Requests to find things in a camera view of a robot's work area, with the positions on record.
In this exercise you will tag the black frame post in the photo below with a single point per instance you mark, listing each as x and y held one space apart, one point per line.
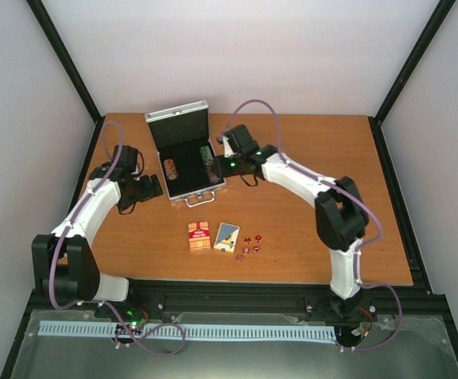
49 29
435 21

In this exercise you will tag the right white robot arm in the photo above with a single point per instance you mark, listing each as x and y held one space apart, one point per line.
339 216

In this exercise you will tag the right black frame post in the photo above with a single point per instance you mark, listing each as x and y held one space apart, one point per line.
435 21

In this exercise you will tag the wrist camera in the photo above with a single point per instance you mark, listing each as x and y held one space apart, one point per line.
129 159
237 140

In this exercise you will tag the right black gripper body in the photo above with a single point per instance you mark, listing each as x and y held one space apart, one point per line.
234 170

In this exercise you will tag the orange poker chip stack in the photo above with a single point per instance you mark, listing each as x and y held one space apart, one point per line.
170 170

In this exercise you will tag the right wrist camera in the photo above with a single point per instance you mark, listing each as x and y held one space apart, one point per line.
237 140

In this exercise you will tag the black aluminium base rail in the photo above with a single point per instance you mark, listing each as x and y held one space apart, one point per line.
310 302

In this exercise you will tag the white slotted cable duct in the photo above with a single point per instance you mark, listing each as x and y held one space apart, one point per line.
198 333

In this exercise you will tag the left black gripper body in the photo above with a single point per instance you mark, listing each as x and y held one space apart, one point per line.
140 193

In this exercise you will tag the left black frame post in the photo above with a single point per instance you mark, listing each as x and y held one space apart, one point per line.
49 29

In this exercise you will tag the green poker chip stack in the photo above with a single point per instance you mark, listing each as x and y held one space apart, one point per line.
207 156

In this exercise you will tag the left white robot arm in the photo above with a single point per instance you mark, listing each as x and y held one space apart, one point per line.
65 269

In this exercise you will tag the red playing card box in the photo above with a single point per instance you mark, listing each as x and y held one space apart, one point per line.
199 235

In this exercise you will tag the aluminium poker case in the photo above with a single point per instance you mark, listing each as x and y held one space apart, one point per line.
178 133

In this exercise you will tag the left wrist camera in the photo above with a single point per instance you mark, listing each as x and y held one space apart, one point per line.
129 159

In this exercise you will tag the blue playing card box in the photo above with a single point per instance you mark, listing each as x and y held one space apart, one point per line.
226 238

